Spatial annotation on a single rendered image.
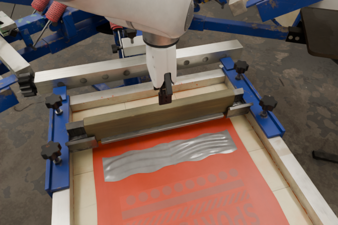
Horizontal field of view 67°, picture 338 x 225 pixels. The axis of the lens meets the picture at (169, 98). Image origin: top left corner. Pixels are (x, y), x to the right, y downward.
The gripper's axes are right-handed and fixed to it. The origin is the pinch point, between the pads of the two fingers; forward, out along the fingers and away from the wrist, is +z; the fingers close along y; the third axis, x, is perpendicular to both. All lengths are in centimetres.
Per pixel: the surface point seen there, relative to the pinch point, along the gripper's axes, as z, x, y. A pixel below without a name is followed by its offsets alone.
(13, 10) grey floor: 111, -119, -300
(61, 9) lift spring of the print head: 4, -26, -59
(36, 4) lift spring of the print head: 5, -36, -68
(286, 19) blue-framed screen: 97, 185, -172
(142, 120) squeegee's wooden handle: 8.2, -5.7, 1.2
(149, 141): 16.2, -4.6, 2.7
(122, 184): 16.3, -13.6, 13.4
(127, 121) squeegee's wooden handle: 7.5, -9.7, 1.2
